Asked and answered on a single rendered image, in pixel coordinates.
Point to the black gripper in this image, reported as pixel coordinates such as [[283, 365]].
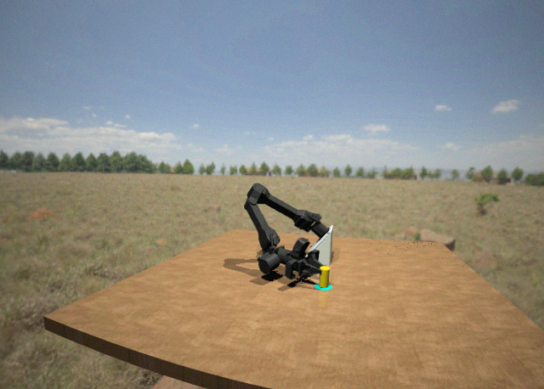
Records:
[[302, 265]]

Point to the yellow cylinder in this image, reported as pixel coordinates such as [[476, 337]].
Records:
[[324, 277]]

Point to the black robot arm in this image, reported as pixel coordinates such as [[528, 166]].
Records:
[[268, 238]]

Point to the cyan circle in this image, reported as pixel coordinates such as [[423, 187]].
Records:
[[320, 288]]

